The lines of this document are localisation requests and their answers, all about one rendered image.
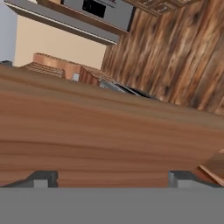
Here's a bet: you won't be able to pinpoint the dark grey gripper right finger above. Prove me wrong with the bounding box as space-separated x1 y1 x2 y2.
167 171 221 188

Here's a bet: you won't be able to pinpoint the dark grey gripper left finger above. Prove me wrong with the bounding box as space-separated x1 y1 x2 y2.
2 171 59 188

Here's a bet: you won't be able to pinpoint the brown wooden cupboard front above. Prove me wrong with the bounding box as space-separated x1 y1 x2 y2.
191 148 224 187

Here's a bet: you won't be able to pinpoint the grey and black hob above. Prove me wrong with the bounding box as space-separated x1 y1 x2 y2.
99 78 160 101

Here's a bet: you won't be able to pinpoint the brown base cupboard run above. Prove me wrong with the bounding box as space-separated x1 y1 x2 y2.
20 52 117 88

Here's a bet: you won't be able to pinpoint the dark grey appliance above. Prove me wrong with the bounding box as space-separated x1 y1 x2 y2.
0 59 13 67

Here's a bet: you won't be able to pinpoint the grey range hood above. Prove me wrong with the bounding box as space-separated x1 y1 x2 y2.
3 0 137 46

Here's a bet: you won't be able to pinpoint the wooden wall cupboards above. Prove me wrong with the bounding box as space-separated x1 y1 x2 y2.
122 0 202 18

